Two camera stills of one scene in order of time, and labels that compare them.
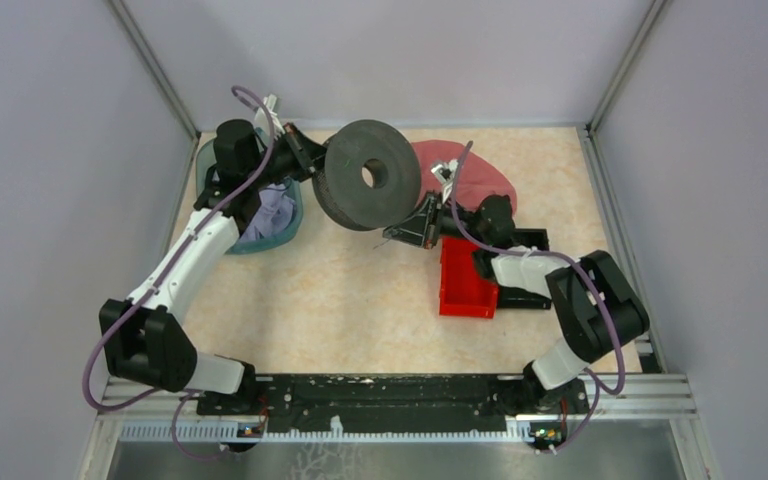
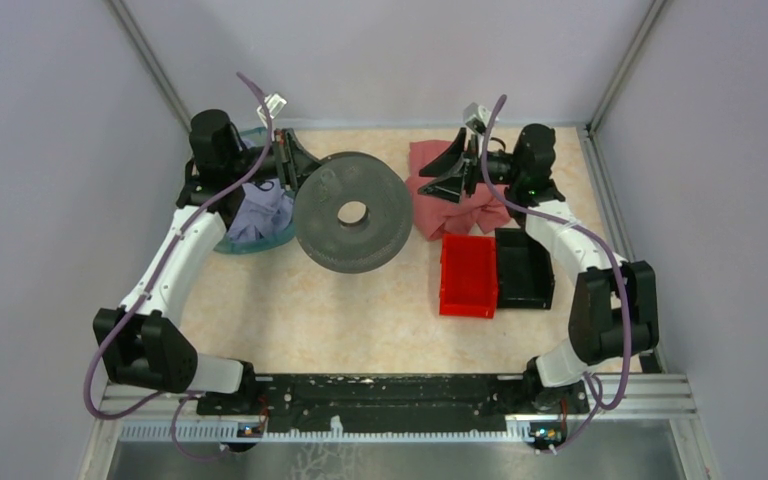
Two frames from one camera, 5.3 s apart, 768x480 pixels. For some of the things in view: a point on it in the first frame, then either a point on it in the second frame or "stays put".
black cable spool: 370,177 -> 353,176
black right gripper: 422,227 -> 451,187
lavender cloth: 274,216 stays put
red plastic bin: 463,291 stays put
